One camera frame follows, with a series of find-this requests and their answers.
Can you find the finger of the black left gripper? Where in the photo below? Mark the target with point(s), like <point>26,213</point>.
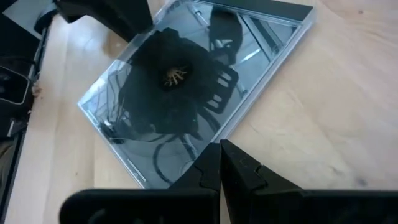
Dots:
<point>109,12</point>

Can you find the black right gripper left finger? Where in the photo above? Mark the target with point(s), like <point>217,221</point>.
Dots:
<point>140,207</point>

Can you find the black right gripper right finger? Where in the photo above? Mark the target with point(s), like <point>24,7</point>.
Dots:
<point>280,207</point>

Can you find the clear black jewel case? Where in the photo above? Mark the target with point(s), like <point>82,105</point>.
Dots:
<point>186,93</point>

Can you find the black aluminium table frame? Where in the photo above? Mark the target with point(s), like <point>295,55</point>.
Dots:
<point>15,40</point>

